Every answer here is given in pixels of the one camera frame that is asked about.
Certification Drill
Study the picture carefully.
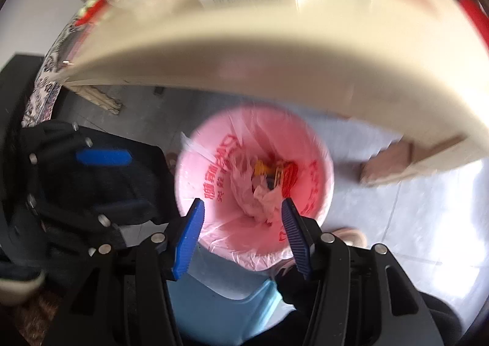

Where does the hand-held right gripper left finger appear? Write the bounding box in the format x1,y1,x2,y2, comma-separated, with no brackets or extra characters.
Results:
42,198,206,346

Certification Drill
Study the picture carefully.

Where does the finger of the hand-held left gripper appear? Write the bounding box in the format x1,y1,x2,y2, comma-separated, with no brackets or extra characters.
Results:
27,178,169,257
21,121,165,179

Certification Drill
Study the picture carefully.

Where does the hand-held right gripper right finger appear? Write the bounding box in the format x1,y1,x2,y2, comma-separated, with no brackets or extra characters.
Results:
281,197,446,346

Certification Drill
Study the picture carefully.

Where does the light blue plastic bin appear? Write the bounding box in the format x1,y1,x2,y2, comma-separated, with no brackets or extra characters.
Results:
168,243,278,343

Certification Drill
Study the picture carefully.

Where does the pink plastic bin liner bag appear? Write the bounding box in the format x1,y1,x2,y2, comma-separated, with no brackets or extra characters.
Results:
174,104,335,274

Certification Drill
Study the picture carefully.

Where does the crumpled white tissue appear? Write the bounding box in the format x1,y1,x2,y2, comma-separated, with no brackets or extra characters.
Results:
229,148,283,222

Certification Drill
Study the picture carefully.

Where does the beige slipper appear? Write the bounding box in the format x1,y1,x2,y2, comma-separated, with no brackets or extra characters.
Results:
332,228,369,251

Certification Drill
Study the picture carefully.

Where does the brown wooden table leg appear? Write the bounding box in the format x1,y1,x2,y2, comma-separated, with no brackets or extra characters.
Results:
65,84,121,115
359,140,417,184

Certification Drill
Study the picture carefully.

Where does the red wrapper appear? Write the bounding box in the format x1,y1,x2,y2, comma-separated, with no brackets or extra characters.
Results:
283,163,299,194

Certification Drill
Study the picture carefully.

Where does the yellow packet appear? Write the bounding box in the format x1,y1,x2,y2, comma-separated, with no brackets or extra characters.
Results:
254,161,291,190

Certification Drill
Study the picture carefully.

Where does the patterned floral cloth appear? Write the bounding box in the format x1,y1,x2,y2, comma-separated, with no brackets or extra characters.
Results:
21,0,111,129

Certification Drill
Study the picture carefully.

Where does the black furniture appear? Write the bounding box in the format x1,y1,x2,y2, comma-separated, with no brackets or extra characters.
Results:
0,54,42,148

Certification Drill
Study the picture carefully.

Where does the red small item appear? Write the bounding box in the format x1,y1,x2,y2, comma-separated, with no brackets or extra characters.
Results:
74,0,108,28

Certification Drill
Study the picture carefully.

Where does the cream round table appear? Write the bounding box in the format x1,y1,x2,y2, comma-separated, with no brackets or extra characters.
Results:
61,0,489,186

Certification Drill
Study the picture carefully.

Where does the red blurred object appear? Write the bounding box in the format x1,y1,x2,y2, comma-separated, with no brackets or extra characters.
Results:
458,0,489,49

